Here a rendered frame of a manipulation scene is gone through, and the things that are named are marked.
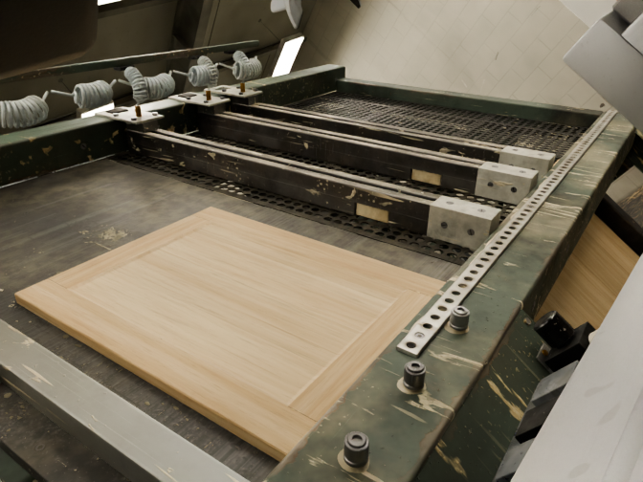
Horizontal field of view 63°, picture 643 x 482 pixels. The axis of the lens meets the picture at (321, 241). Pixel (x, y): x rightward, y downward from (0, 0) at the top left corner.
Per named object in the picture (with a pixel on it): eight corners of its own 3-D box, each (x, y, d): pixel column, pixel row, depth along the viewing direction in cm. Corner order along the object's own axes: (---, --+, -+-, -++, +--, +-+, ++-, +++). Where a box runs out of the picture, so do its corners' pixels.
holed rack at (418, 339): (416, 358, 66) (417, 354, 66) (395, 349, 68) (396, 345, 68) (617, 112, 188) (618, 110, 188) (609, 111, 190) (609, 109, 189)
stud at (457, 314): (463, 335, 71) (466, 317, 69) (446, 328, 72) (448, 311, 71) (470, 326, 73) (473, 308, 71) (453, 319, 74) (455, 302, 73)
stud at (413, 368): (418, 396, 60) (420, 376, 59) (398, 387, 62) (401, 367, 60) (427, 383, 62) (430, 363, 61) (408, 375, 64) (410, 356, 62)
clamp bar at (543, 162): (542, 188, 133) (563, 92, 122) (206, 119, 193) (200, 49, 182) (551, 177, 141) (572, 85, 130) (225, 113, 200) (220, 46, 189)
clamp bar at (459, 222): (482, 256, 101) (503, 133, 90) (99, 147, 160) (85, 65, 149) (498, 237, 108) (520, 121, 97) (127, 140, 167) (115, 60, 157)
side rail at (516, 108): (592, 145, 189) (600, 115, 184) (335, 104, 245) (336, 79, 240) (596, 140, 195) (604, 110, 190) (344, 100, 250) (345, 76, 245)
